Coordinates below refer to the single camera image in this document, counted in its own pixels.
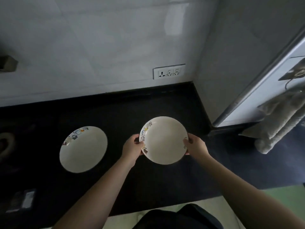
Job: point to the person's right forearm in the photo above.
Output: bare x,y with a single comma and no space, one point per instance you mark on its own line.
250,195

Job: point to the dark stove label sticker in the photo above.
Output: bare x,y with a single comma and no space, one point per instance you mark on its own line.
26,200

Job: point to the black countertop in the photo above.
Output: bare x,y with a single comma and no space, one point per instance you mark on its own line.
166,183

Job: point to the person's left hand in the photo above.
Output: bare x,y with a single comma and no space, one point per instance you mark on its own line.
132,150

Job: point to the person's left forearm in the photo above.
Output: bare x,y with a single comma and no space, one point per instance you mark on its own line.
95,197

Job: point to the white plate with cartoon print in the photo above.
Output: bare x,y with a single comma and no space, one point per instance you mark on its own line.
83,152
164,140

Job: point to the wide white wall socket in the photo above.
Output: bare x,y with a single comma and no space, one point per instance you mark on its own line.
169,72

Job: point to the person's black shirt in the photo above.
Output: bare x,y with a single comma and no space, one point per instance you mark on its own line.
176,219

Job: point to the black glass gas stove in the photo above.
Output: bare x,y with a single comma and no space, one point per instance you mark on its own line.
14,178

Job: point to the black stove burner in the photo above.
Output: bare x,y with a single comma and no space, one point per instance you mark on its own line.
6,145

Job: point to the person's right hand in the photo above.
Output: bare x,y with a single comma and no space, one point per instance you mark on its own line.
197,147

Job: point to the grey hanging towel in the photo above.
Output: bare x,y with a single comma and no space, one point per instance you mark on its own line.
278,126

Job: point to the metal towel hook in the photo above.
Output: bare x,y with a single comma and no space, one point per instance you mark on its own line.
293,73

